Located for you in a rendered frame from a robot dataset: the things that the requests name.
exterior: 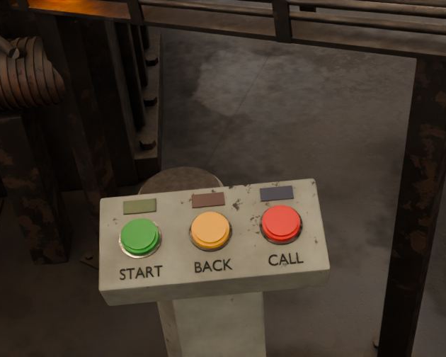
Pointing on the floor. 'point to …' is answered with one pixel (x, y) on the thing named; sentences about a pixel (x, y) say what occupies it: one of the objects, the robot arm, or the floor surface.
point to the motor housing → (27, 145)
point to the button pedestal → (214, 264)
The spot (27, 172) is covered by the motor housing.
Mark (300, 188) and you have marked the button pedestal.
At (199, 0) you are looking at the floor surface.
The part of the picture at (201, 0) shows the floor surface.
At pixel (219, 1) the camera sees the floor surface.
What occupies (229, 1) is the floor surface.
